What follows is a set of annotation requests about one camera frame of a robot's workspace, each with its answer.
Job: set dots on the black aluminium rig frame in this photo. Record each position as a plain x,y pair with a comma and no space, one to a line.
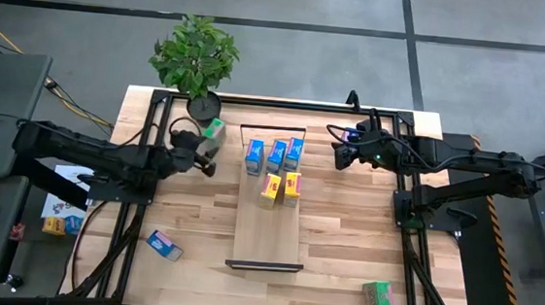
281,104

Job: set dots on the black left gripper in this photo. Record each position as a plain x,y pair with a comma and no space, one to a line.
184,157

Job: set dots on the small yellow box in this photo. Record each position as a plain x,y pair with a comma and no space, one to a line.
53,226

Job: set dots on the blue Frosted Flakes box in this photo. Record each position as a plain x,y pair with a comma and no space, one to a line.
352,135

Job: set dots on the boxes on floor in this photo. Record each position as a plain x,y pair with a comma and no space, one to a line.
61,204

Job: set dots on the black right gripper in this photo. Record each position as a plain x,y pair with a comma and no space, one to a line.
365,152

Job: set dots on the wooden tray board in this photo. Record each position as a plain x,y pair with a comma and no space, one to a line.
266,235

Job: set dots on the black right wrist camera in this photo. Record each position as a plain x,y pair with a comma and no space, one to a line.
341,157

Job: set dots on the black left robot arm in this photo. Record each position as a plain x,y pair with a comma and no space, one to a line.
82,149

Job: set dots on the yellow Corn Pops box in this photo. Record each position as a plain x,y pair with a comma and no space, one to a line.
271,186
292,185

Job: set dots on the small red packet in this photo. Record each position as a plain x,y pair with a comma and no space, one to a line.
17,232

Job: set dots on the blue cereal box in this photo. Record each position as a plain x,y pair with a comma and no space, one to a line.
295,149
163,243
254,151
277,152

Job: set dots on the black mat with hazard stripe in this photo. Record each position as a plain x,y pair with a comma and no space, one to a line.
481,286

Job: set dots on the black arched bracket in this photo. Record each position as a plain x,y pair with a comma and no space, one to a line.
353,100

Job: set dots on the small blue box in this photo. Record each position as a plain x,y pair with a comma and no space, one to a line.
74,224

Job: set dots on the green Apple Jacks box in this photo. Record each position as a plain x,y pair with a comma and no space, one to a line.
216,127
378,296

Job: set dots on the green plant in black pot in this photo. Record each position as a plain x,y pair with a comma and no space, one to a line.
195,54

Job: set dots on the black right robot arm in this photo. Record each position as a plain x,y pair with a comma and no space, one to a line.
448,154

